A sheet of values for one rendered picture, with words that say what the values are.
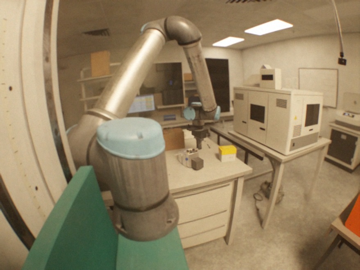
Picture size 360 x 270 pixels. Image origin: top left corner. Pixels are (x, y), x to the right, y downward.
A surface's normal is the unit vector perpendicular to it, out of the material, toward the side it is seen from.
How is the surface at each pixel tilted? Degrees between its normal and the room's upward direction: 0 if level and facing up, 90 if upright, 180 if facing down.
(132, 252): 0
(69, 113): 90
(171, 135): 90
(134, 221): 70
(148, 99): 86
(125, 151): 86
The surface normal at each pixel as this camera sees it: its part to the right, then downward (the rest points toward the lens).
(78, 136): -0.30, -0.51
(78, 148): -0.41, -0.22
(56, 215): -0.06, -0.95
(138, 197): 0.22, 0.28
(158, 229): 0.45, -0.11
